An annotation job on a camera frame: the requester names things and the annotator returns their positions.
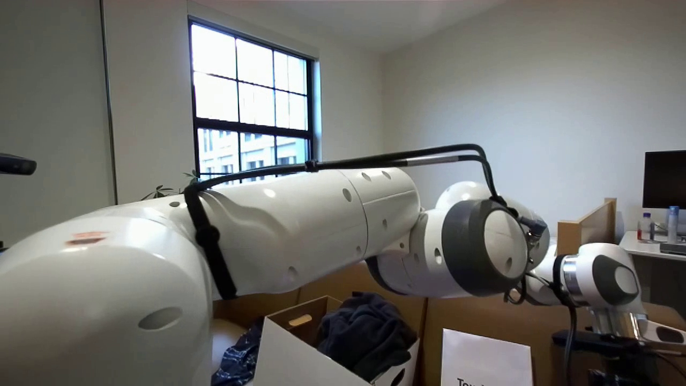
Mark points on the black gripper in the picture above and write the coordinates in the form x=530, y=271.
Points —
x=630, y=362

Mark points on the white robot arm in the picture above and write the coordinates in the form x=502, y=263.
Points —
x=122, y=296

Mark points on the white cardboard box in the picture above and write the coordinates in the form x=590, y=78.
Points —
x=288, y=355

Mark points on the white desk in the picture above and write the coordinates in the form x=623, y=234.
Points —
x=646, y=249

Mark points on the tan leather sofa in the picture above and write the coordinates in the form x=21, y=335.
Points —
x=528, y=325

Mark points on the plastic water bottle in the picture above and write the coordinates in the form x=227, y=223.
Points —
x=646, y=228

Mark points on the white printed paper sheet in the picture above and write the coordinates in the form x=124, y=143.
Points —
x=482, y=362

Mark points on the computer monitor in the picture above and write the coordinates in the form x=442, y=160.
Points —
x=662, y=178

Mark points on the dark navy cloth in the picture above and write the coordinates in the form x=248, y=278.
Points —
x=367, y=335

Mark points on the blue patterned cloth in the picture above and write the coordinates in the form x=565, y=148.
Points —
x=233, y=353

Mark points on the black framed window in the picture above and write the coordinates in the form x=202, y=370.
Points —
x=252, y=101

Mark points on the wooden bed frame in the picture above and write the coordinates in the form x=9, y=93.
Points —
x=598, y=226

